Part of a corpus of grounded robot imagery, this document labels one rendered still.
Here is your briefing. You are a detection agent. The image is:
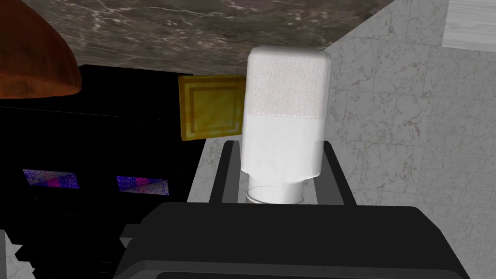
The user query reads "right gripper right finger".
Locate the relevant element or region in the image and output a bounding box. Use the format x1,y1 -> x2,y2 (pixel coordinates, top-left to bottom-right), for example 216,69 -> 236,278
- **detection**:
317,141 -> 357,206

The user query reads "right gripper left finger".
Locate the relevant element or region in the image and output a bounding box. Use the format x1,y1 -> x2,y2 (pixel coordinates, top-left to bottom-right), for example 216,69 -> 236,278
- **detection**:
209,140 -> 242,205

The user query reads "white bottle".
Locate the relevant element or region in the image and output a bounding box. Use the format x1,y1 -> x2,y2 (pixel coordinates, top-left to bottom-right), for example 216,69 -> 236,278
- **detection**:
240,46 -> 332,205

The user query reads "yellow square block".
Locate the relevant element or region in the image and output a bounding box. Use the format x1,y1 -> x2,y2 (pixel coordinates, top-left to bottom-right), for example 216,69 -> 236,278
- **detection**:
178,74 -> 247,142

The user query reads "black appliance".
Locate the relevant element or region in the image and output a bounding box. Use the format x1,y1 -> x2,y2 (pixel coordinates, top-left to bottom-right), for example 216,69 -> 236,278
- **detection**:
0,64 -> 207,279

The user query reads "brown wooden bowl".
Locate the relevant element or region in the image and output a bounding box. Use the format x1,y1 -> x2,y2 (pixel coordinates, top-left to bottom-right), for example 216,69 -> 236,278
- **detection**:
0,0 -> 83,100

